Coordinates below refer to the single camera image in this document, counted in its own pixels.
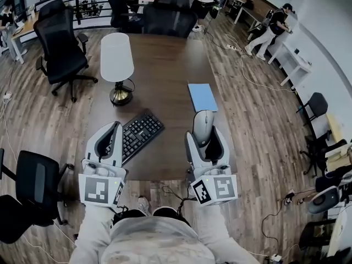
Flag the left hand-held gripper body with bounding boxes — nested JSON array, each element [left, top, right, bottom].
[[78, 158, 129, 209]]

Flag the white side table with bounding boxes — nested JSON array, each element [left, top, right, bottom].
[[268, 41, 313, 86]]

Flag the black keyboard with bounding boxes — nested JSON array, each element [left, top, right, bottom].
[[106, 111, 166, 166]]

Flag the grey shell chair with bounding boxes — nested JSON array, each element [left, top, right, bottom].
[[307, 185, 342, 214]]

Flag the small black chair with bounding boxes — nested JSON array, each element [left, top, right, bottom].
[[296, 92, 329, 126]]

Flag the person's left forearm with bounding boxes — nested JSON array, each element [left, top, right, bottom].
[[68, 203, 116, 264]]

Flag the blue notebook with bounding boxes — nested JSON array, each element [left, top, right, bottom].
[[188, 83, 219, 113]]

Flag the person's black shorts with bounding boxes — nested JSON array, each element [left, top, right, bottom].
[[114, 205, 192, 227]]

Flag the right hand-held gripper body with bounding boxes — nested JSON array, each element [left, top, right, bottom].
[[188, 163, 239, 207]]

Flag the person's white shoe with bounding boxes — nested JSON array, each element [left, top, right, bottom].
[[137, 196, 152, 217]]

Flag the wooden desk with white legs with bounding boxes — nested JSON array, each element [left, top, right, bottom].
[[10, 9, 39, 65]]

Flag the person's light patterned shirt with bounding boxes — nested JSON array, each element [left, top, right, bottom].
[[100, 216, 217, 264]]

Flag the grey computer mouse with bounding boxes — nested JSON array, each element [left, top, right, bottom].
[[191, 109, 215, 148]]

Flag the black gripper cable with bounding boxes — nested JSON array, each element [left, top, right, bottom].
[[162, 185, 195, 219]]

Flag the person's right forearm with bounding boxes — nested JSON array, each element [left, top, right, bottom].
[[194, 203, 259, 264]]

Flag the white shade table lamp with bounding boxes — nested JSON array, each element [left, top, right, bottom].
[[100, 32, 135, 106]]

